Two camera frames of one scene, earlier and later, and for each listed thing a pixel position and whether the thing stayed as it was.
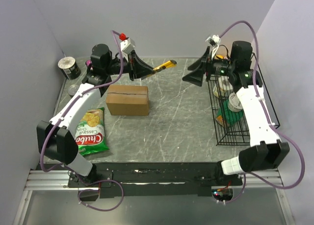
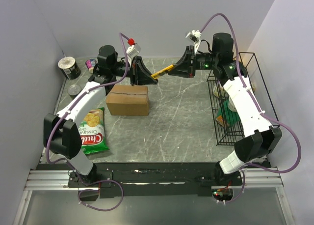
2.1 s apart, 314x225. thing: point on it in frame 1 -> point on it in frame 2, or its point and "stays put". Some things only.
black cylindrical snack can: [69, 68] stays put
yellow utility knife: [170, 64] -> [155, 75]
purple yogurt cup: [88, 63] stays put
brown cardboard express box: [128, 100] stays put
